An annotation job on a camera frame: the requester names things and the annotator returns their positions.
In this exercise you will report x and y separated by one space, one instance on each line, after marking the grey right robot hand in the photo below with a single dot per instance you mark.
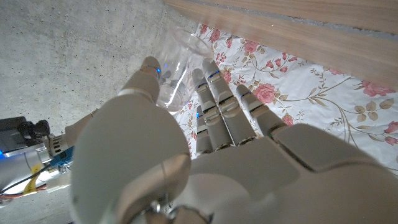
73 133

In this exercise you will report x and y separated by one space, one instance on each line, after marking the floral backdrop cloth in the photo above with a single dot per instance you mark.
311 93

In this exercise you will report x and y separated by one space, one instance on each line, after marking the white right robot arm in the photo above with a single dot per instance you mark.
15 165

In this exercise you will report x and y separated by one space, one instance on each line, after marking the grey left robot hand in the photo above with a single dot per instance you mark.
248 174

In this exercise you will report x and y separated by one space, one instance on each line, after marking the clear medicine bottle white cap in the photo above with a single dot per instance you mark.
183 56

